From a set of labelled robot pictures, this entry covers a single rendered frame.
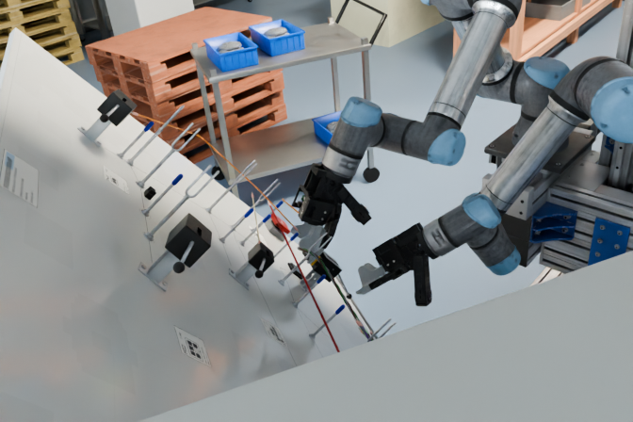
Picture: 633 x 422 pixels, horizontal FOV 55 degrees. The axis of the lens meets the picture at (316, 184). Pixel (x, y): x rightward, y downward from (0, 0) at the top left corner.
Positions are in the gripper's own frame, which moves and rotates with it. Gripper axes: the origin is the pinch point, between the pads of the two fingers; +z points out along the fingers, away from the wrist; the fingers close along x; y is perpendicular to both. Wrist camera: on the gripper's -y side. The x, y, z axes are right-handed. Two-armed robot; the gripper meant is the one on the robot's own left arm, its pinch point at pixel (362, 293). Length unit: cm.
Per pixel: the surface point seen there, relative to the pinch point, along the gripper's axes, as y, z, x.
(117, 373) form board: 6, -13, 87
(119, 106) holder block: 46, -2, 52
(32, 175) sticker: 33, -3, 76
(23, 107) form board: 49, 4, 65
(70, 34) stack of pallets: 384, 305, -363
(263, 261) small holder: 12.9, -5.7, 42.1
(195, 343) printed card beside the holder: 5, -8, 70
